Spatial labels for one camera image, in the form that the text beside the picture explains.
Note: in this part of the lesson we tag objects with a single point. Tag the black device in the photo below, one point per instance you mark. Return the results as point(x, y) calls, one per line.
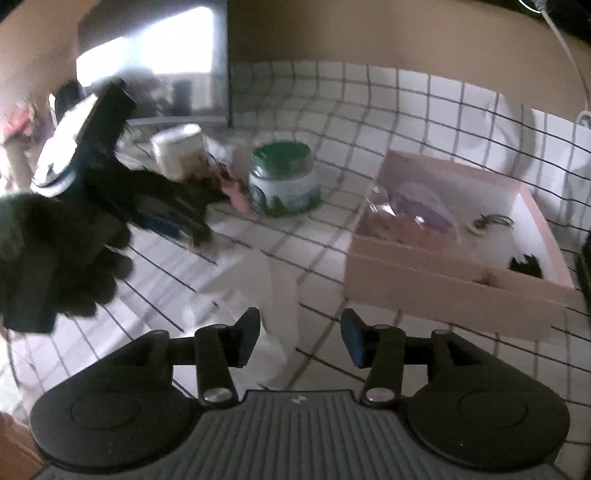
point(585, 272)

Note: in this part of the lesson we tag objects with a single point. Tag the purple plush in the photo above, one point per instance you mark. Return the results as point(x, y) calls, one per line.
point(425, 207)

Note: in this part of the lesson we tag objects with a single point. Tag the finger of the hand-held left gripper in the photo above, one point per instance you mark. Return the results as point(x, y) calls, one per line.
point(171, 221)
point(175, 187)

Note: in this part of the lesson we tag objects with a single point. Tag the black fuzzy hair accessory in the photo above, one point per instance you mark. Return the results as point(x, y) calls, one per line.
point(526, 265)

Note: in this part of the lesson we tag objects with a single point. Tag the white checked tablecloth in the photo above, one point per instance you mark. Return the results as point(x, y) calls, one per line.
point(351, 120)

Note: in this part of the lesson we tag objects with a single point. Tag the pink gift box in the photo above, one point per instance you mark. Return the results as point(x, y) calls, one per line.
point(443, 295)

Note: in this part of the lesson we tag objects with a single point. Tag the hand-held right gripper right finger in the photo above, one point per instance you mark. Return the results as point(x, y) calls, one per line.
point(353, 339)

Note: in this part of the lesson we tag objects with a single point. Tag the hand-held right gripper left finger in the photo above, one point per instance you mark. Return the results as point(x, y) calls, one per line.
point(247, 337)

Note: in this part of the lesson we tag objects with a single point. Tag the white-lid clear jar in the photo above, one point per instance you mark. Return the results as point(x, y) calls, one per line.
point(178, 147)

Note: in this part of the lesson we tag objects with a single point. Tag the green-lid glass jar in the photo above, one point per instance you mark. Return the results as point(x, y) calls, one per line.
point(284, 184)

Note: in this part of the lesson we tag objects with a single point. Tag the pink toy figure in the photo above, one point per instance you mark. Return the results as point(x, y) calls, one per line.
point(238, 196)

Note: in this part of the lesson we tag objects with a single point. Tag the beige ribbon bow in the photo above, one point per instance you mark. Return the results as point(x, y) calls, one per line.
point(487, 277)

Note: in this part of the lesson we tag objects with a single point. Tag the white plastic bag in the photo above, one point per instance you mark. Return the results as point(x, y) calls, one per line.
point(258, 286)

